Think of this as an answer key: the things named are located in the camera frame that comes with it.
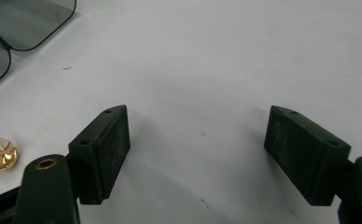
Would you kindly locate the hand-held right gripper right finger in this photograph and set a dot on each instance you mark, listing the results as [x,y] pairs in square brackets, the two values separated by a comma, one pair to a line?
[303,155]

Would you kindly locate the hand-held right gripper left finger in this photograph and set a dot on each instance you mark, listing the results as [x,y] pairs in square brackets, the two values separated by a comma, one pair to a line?
[103,155]

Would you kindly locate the gold earring with clear stopper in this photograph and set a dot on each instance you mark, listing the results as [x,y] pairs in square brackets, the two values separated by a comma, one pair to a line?
[5,158]

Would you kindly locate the transparent grey compartment box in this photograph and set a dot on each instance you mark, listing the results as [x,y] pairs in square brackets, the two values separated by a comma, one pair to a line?
[26,21]

